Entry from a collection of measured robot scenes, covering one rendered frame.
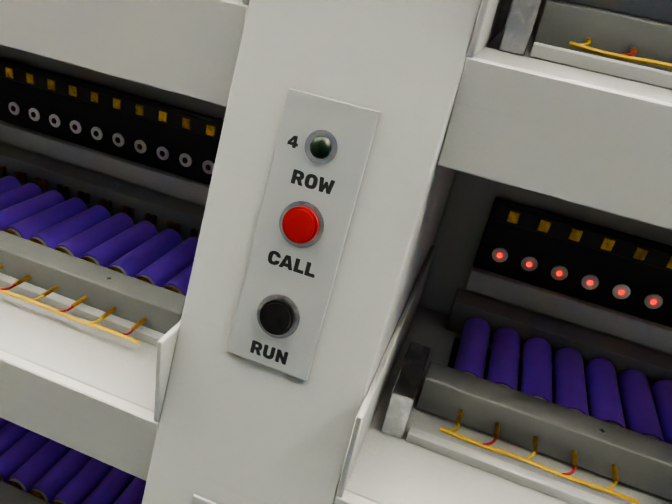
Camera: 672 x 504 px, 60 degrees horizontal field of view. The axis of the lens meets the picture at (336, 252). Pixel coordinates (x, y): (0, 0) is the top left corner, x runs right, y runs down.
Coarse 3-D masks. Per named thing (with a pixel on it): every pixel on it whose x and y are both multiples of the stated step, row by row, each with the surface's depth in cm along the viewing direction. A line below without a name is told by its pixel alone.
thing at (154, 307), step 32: (0, 256) 36; (32, 256) 35; (64, 256) 36; (0, 288) 34; (64, 288) 35; (96, 288) 34; (128, 288) 34; (160, 288) 35; (96, 320) 33; (128, 320) 34; (160, 320) 33
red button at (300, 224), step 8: (296, 208) 25; (304, 208) 24; (288, 216) 25; (296, 216) 24; (304, 216) 24; (312, 216) 24; (288, 224) 25; (296, 224) 25; (304, 224) 24; (312, 224) 24; (288, 232) 25; (296, 232) 25; (304, 232) 24; (312, 232) 24; (296, 240) 25; (304, 240) 25
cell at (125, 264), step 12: (156, 240) 40; (168, 240) 41; (180, 240) 42; (132, 252) 38; (144, 252) 39; (156, 252) 40; (120, 264) 37; (132, 264) 37; (144, 264) 38; (132, 276) 37
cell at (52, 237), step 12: (72, 216) 41; (84, 216) 42; (96, 216) 42; (108, 216) 43; (48, 228) 39; (60, 228) 40; (72, 228) 40; (84, 228) 41; (48, 240) 38; (60, 240) 39
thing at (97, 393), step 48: (48, 144) 48; (192, 192) 46; (0, 336) 32; (48, 336) 33; (96, 336) 33; (0, 384) 31; (48, 384) 30; (96, 384) 30; (144, 384) 31; (48, 432) 32; (96, 432) 30; (144, 432) 29
